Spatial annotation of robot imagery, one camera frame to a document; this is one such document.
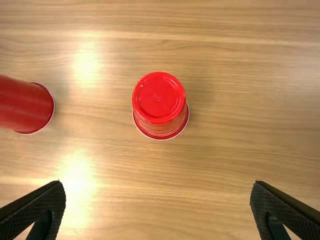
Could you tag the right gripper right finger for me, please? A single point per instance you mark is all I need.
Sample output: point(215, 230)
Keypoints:
point(282, 210)

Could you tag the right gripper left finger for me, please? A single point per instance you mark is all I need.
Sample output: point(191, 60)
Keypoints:
point(32, 212)

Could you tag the red cup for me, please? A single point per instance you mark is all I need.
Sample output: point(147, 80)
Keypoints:
point(25, 105)
point(160, 102)

